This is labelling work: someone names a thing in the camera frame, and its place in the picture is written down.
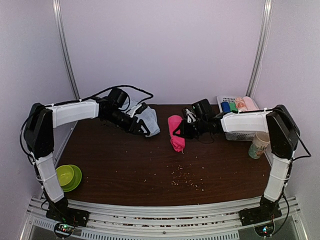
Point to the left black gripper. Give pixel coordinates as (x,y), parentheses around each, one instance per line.
(137,127)

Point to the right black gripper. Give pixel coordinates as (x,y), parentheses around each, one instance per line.
(184,131)

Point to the white plastic basket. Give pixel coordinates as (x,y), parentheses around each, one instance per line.
(234,136)

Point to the magenta pink towel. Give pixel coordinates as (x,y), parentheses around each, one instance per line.
(177,142)

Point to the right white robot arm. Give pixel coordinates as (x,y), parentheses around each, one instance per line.
(276,122)

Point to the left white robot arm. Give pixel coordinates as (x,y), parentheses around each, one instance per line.
(43,119)

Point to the blue rolled towel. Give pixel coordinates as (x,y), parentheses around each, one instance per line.
(225,106)

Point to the green rolled towel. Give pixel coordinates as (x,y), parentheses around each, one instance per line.
(233,107)

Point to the cartoon print rolled towel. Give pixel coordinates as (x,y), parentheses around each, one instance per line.
(240,104)

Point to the light blue towel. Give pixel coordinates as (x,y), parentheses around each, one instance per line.
(148,116)

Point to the light pink rolled towel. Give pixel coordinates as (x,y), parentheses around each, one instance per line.
(250,104)

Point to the cream patterned mug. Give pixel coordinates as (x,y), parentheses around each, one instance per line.
(259,144)

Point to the green bowl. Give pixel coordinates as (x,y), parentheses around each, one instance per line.
(65,174)

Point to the green plate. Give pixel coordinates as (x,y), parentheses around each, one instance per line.
(76,181)

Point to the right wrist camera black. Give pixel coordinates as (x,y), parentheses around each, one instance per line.
(203,110)

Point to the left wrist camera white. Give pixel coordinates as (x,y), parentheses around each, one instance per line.
(137,109)

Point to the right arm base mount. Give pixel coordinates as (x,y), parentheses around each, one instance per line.
(260,214)

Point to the aluminium front rail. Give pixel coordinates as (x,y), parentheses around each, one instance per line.
(216,221)

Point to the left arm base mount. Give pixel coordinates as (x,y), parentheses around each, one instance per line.
(70,216)

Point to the left aluminium post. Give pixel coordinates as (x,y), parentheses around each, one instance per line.
(64,47)

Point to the aluminium post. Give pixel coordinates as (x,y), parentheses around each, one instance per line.
(64,47)
(261,47)

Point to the right aluminium post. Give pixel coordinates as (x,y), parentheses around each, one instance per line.
(261,47)

